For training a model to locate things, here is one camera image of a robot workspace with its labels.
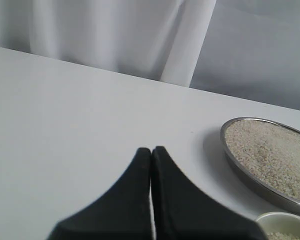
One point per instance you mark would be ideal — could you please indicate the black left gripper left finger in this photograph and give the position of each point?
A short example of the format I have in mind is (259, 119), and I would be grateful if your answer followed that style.
(121, 213)

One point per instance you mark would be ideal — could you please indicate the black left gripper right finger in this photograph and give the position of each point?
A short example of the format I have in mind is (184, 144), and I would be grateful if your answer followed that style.
(183, 212)

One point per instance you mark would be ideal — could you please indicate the white bowl of rice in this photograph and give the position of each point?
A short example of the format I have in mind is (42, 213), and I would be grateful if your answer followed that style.
(279, 225)

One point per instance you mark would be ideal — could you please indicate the steel plate of rice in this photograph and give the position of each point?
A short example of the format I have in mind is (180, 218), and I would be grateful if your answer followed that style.
(265, 155)

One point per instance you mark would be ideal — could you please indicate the white backdrop curtain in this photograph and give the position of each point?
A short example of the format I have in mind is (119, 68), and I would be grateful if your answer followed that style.
(248, 49)

